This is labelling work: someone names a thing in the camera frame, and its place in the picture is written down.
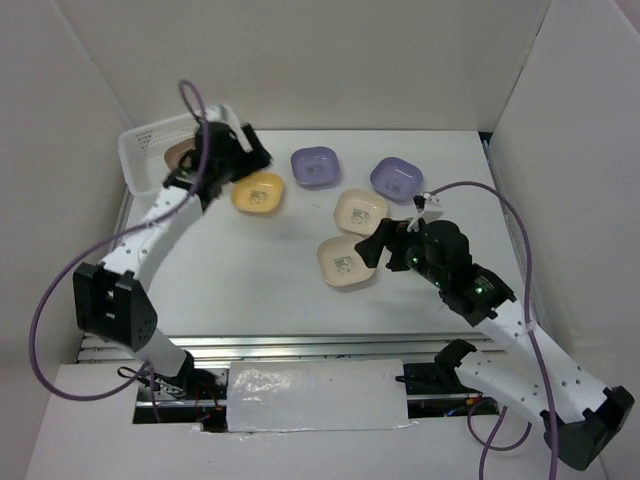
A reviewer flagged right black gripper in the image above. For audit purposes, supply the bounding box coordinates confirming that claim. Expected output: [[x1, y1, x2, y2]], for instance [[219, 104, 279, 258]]
[[354, 216, 447, 287]]

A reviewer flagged yellow panda plate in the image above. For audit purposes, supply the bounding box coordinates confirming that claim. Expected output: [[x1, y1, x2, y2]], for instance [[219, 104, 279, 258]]
[[231, 172, 284, 215]]

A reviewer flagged cream panda plate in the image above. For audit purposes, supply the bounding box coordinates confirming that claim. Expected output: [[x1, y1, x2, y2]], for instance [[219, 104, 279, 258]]
[[333, 189, 389, 237], [317, 234, 375, 288]]

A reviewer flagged brown panda plate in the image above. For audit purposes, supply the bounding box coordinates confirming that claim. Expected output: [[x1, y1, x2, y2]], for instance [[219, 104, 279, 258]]
[[164, 138, 194, 171]]

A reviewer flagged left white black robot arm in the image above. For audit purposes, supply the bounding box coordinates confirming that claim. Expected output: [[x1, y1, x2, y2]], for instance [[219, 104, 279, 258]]
[[73, 122, 272, 399]]

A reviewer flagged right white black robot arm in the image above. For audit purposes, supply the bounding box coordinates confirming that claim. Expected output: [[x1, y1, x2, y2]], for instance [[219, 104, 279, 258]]
[[355, 218, 635, 471]]

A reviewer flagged white perforated plastic bin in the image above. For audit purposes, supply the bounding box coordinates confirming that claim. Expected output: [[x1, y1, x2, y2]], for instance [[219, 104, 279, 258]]
[[118, 114, 197, 197]]

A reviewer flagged purple panda plate left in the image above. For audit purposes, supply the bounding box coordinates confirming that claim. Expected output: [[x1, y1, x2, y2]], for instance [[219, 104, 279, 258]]
[[290, 146, 341, 189]]

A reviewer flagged purple panda plate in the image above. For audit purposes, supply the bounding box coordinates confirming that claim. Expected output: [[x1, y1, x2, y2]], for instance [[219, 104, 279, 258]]
[[369, 157, 424, 204], [290, 146, 341, 189]]

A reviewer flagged purple panda plate right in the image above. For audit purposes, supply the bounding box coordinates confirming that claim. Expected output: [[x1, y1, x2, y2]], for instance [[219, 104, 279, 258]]
[[369, 157, 424, 204]]

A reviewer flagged white foil covered panel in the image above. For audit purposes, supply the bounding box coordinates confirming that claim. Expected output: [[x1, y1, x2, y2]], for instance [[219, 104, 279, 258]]
[[226, 359, 410, 433]]

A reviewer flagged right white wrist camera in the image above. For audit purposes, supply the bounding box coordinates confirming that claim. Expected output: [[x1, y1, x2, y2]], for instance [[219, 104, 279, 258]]
[[407, 192, 444, 231]]

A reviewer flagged aluminium rail frame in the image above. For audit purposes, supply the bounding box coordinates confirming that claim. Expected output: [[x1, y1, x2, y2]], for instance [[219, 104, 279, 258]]
[[74, 130, 541, 426]]

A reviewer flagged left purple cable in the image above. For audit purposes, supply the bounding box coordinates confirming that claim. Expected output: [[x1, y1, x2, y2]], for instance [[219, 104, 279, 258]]
[[28, 79, 214, 424]]

